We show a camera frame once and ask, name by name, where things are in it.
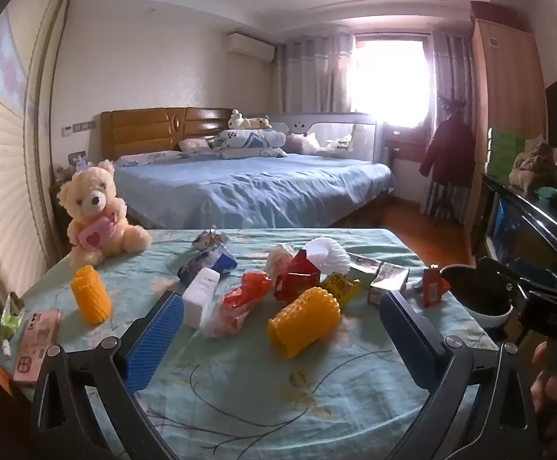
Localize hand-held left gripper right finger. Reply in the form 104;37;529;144
378;289;543;460

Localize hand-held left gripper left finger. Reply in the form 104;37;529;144
29;290;186;460

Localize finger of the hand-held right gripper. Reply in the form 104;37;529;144
475;256;533;307
513;258;557;298

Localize black trash bin white rim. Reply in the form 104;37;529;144
439;263;516;341

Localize red carton white label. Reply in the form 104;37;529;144
422;264;451;308

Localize white tissue pack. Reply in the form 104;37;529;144
181;267;222;330

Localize green milk carton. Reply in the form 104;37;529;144
367;263;410;306

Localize small printed carton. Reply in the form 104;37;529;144
350;256;382;274

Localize yellow snack packet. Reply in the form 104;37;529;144
321;271;362;307

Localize blue and white carton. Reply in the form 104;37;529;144
178;243;238;284

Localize orange and white plastic bag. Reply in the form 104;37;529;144
203;271;274;338

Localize yellow corn toy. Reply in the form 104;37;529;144
70;265;112;325
266;286;341;360

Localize silver wrapper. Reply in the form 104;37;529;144
191;229;229;251

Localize white pleated paper liners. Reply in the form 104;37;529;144
303;237;351;279

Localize red snack packet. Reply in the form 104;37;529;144
273;249;321;304

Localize black glossy cabinet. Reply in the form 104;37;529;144
480;172;557;279

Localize coat rack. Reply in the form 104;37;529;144
427;96;471;223

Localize brown plush toy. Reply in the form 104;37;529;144
509;143;557;187

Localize pink phone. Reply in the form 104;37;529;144
12;310;62;384

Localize stack of green boxes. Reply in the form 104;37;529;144
487;127;529;178

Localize dark red coat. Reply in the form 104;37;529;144
419;117;475;187

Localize green candy wrapper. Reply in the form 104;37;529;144
0;291;26;343

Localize wooden nightstand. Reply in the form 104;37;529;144
48;182;75;260

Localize cream teddy bear pink heart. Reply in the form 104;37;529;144
57;159;152;269

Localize wooden desk under window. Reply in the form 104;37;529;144
384;125;428;164

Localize bed with blue sheet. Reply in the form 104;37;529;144
110;151;397;231

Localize tall wooden wardrobe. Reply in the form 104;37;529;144
470;2;548;250

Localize flat blue pillow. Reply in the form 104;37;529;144
115;150;190;166

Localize pink white pillow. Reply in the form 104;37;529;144
178;137;214;153

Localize grey striped curtain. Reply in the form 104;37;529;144
422;31;473;130
276;33;356;115

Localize wooden headboard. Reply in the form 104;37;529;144
99;107;234;164

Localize folded blue white quilt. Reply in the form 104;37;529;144
211;128;289;160

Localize window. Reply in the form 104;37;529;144
350;36;428;128

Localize pink plastic bag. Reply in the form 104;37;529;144
285;131;320;154

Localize white slatted closet door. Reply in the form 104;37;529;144
0;10;73;327

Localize grey bed guard rail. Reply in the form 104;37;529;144
269;112;385;164

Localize wall air conditioner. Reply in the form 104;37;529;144
226;33;277;63

